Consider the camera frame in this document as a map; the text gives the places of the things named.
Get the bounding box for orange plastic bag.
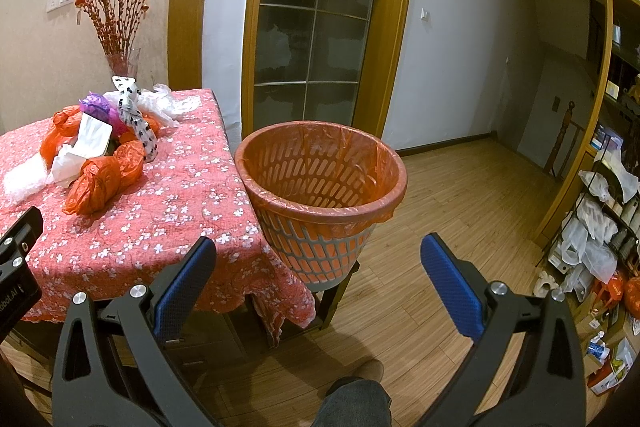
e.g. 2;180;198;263
62;140;145;216
39;105;82;169

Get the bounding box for white paper tissue pack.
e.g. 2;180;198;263
51;113;113;187

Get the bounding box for purple plastic bag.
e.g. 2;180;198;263
79;92;127;136

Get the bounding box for white paw print bag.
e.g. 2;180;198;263
112;76;157;161

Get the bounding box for long clear plastic bag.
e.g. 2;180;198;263
2;153;53;205

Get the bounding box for cardboard boxes on floor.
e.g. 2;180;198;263
573;271;640;395

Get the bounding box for black stool under basket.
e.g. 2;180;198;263
224;261;360;355

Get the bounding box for brown shoe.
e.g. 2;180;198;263
326;358;385;397

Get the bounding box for person's leg in jeans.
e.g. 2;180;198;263
311;376;393;427

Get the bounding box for red floral tablecloth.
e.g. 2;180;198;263
1;89;316;337

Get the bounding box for glass vase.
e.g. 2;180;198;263
105;48;141;78

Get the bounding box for wooden shelf cabinet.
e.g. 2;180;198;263
532;0;639;251

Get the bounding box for orange lined waste basket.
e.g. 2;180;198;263
234;120;408;293

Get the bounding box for glass sliding door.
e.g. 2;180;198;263
253;0;373;128

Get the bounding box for wooden stair post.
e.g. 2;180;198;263
544;101;585;180

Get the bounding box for wooden door frame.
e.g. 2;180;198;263
241;0;410;138

